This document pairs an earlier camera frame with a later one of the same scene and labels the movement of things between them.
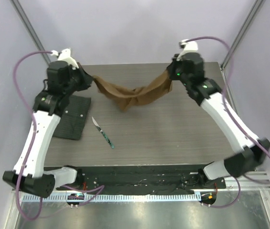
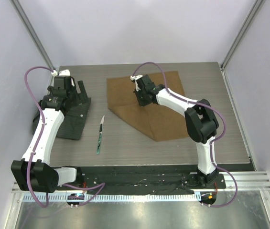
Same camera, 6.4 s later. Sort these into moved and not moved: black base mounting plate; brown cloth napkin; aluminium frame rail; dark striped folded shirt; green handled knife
Moved: green handled knife; brown cloth napkin
Not moved: dark striped folded shirt; black base mounting plate; aluminium frame rail
